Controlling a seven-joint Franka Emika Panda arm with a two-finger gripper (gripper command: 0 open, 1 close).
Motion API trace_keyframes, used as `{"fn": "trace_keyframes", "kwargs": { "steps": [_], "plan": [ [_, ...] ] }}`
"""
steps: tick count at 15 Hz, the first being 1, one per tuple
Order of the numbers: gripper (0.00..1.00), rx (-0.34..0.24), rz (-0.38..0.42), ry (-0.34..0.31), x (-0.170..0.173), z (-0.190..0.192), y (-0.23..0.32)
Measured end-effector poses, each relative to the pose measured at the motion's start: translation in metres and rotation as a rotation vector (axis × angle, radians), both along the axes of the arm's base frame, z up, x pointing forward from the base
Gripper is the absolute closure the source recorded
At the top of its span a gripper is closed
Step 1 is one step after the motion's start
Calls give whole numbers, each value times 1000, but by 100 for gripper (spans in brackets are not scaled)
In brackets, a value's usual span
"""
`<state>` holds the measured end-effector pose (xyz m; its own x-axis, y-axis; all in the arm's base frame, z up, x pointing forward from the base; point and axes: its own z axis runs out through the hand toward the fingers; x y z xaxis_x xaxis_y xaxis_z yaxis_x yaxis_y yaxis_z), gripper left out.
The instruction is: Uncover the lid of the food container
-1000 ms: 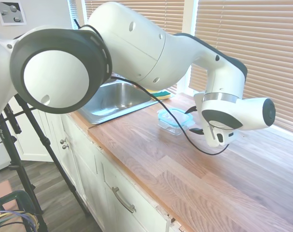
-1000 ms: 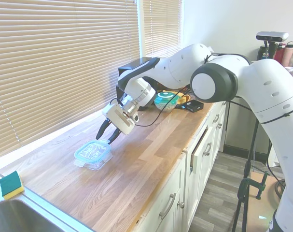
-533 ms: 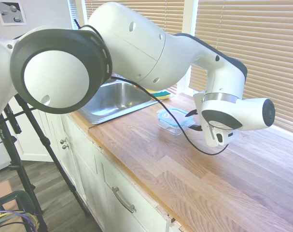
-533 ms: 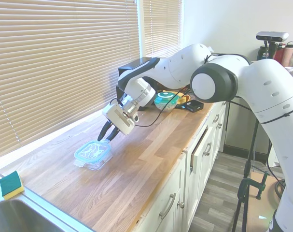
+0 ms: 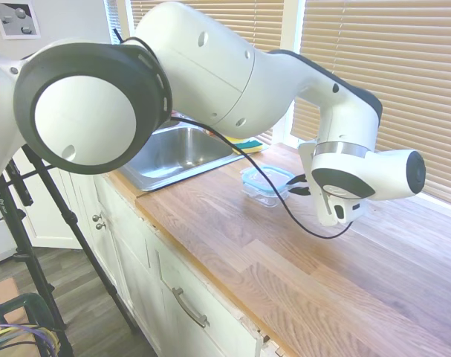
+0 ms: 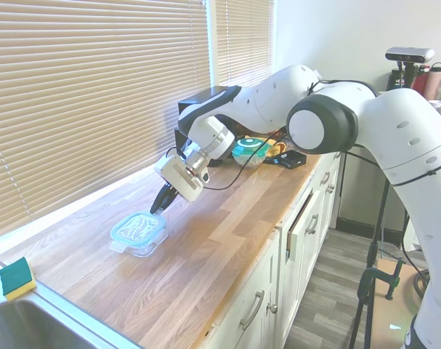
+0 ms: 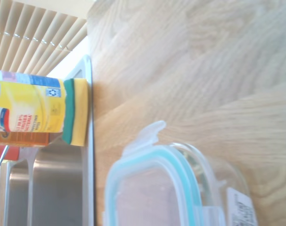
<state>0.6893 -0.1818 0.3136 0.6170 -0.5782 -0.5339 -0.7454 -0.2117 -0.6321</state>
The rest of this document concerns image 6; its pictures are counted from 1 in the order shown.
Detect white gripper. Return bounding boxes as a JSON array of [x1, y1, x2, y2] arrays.
[[149, 151, 210, 214]]

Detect clear container with teal lid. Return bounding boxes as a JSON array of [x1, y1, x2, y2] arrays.
[[110, 210, 169, 252]]

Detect clear glass food container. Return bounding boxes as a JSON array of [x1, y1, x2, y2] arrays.
[[118, 232, 169, 259]]

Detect round container with green lid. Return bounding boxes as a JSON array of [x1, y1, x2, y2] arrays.
[[231, 137, 270, 169]]

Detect black box-shaped appliance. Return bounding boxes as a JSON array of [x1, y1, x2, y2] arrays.
[[174, 127, 192, 151]]

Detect black toaster oven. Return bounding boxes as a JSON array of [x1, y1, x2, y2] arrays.
[[177, 86, 243, 117]]

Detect white base cabinet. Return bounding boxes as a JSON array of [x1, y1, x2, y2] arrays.
[[205, 151, 347, 349]]

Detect yellow cloth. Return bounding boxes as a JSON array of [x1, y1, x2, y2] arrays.
[[258, 136, 288, 156]]

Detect wide tan window blind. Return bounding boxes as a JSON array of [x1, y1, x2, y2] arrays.
[[0, 0, 211, 243]]

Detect small black box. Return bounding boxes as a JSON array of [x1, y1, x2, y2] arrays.
[[276, 151, 307, 170]]

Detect white pull-out drawer front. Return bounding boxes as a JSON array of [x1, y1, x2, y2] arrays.
[[285, 188, 322, 262]]

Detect yellow and green sponge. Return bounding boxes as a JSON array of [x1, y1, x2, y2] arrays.
[[0, 256, 38, 302]]

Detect narrow tan window blind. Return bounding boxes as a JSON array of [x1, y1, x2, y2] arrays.
[[215, 0, 275, 88]]

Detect stainless steel sink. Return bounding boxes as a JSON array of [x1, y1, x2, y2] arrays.
[[0, 297, 145, 349]]

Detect stainless steel dishwasher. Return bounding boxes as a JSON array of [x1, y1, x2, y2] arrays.
[[336, 152, 412, 241]]

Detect dark green clamp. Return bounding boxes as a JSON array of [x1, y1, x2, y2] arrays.
[[357, 256, 406, 302]]

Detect black bottle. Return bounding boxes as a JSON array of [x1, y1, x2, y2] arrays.
[[387, 67, 406, 92]]

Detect plywood base board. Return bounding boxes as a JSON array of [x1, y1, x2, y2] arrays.
[[365, 254, 430, 349]]

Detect red bottle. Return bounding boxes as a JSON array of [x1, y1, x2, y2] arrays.
[[412, 64, 431, 97]]

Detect pink bottle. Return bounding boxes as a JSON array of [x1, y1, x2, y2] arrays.
[[425, 62, 441, 101]]

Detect black camera tripod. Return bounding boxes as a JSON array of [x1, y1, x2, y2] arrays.
[[349, 60, 417, 349]]

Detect black hose loop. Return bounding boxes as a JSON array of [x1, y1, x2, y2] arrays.
[[412, 270, 430, 301]]

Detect grey stereo camera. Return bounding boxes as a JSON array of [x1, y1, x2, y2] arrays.
[[384, 47, 436, 63]]

